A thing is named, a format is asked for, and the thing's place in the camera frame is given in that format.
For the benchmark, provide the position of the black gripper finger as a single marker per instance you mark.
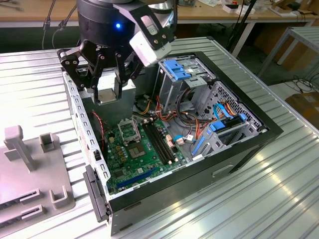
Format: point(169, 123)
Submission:
point(69, 62)
point(118, 79)

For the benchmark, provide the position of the silver CPU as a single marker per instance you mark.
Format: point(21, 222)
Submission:
point(107, 95)

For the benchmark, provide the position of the thin metal locking lever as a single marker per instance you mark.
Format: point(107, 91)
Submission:
point(136, 129)

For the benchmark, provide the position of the CPU socket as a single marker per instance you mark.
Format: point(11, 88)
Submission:
point(136, 151)

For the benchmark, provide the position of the grey power supply unit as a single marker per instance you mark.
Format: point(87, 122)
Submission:
point(112, 113)

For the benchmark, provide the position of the plain grey metal disk bay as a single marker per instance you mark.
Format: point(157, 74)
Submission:
point(169, 89)

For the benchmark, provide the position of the blue plastic drive latch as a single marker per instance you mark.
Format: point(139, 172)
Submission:
point(177, 69)

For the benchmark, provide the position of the long wooden desk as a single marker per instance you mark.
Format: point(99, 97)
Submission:
point(25, 15)

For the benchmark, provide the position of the black RAM slot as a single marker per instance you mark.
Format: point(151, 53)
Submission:
point(158, 143)
point(155, 144)
point(161, 142)
point(164, 140)

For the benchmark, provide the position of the green motherboard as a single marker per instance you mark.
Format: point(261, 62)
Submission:
point(147, 161)

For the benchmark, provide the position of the blue expansion slot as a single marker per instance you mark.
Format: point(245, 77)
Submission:
point(137, 178)

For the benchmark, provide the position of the perforated grey metal disk bay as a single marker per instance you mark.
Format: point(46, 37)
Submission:
point(224, 95)

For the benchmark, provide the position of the blue disk carrier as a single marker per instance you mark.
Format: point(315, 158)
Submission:
point(216, 126)

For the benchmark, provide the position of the grey parts rack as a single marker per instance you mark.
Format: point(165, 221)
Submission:
point(30, 184)

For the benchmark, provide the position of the black PC case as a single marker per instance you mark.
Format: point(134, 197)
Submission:
point(174, 196)

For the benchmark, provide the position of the small white box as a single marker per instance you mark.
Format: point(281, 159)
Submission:
point(230, 9)

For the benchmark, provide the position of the black stand pole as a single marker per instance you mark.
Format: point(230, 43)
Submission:
point(246, 16)

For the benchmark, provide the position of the brown cardboard box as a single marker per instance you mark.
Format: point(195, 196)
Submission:
point(305, 107)
point(269, 37)

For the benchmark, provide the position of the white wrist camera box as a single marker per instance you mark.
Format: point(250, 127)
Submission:
point(145, 51)

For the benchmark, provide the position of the blue plastic rail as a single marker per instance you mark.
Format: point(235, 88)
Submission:
point(198, 147)

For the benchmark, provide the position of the white metal frame table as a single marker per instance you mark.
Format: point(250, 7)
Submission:
point(307, 33)

